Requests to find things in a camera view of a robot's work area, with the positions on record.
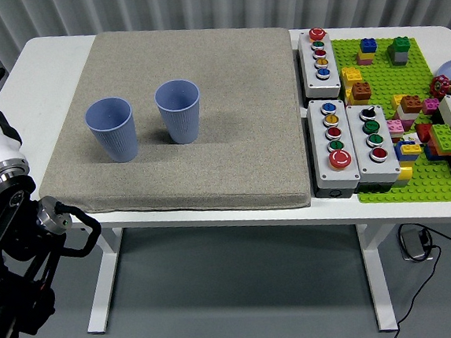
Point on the blue ribbed plastic cup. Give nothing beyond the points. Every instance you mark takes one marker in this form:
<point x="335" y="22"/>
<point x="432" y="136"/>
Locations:
<point x="114" y="143"/>
<point x="180" y="121"/>

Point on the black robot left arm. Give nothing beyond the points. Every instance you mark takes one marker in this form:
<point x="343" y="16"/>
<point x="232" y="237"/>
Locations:
<point x="2" y="236"/>

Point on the white table leg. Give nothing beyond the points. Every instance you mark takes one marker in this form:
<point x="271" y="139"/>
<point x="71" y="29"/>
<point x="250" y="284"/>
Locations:
<point x="107" y="282"/>
<point x="377" y="282"/>

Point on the grey-brown fabric mat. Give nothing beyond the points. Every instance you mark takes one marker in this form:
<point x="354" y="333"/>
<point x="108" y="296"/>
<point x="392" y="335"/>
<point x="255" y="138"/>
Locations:
<point x="226" y="137"/>

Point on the five-button box small red stop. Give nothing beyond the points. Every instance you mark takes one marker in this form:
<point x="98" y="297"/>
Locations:
<point x="320" y="83"/>

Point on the five-button box large red stop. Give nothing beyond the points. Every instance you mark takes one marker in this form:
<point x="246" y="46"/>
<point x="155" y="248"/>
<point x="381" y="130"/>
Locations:
<point x="327" y="176"/>

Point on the brown toy brick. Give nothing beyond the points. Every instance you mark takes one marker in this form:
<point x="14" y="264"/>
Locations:
<point x="361" y="92"/>

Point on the four-button box black selector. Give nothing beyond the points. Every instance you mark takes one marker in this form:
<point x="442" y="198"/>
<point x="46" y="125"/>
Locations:
<point x="380" y="171"/>

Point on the blue yellow pink brick stack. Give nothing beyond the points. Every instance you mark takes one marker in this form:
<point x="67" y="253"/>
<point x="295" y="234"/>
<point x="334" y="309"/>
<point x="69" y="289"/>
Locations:
<point x="368" y="45"/>

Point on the pink toy brick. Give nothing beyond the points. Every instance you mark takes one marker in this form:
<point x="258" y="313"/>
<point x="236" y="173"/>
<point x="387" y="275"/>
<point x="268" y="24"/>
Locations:
<point x="395" y="125"/>

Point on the yellow toy brick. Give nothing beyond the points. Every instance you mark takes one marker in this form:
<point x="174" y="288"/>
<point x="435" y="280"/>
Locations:
<point x="404" y="173"/>

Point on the green grey brick stack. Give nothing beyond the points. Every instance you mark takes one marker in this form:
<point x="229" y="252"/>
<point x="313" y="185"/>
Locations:
<point x="399" y="57"/>

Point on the orange white yellow brick stack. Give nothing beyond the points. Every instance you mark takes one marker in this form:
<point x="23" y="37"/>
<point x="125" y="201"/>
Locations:
<point x="410" y="104"/>

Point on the green studded baseplate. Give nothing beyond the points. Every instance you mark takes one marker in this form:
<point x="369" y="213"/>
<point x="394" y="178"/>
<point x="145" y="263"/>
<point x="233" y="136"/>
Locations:
<point x="407" y="78"/>

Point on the grey power adapter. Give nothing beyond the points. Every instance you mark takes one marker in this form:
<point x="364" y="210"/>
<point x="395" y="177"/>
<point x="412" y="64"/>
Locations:
<point x="411" y="243"/>

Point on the red toy brick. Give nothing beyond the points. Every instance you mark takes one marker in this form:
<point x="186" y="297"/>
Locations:
<point x="424" y="132"/>

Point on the blue toy brick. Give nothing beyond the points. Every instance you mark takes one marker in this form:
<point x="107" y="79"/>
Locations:
<point x="429" y="155"/>

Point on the magenta toy brick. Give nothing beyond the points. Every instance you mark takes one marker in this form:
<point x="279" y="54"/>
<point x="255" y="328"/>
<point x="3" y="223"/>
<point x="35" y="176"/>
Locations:
<point x="430" y="106"/>

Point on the red toy handwheel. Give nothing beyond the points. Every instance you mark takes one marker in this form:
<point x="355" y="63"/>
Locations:
<point x="439" y="86"/>

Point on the green orange toy brick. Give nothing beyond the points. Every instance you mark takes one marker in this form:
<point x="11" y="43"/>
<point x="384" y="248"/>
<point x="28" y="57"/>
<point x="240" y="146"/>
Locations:
<point x="444" y="138"/>

